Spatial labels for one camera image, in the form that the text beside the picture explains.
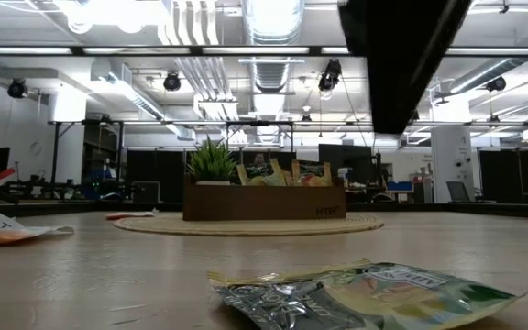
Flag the white orange tea bag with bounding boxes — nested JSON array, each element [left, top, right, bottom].
[[0, 213, 75, 248], [104, 208, 160, 221]]

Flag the black metal table frame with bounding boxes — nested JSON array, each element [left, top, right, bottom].
[[0, 200, 528, 221]]

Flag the white square pillar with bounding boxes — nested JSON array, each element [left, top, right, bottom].
[[430, 124, 475, 204]]

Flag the grey office chair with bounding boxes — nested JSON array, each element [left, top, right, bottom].
[[445, 181, 497, 204]]

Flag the black background robot arms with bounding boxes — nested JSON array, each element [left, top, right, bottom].
[[0, 173, 84, 204]]

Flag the small green potted plant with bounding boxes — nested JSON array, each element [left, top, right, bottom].
[[185, 136, 241, 187]]

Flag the black computer monitor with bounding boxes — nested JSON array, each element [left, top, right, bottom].
[[317, 143, 374, 184]]

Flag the brown wooden tea box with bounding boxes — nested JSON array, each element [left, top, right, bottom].
[[181, 176, 347, 222]]

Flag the black LED light bar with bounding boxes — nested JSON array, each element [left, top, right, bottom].
[[0, 44, 528, 59]]

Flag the grey storage box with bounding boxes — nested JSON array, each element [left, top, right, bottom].
[[130, 180, 162, 204]]

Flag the red peach tea bag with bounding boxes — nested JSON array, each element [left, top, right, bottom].
[[291, 159, 334, 188]]

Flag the black metal rig frame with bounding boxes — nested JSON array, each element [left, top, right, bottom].
[[48, 118, 298, 203]]

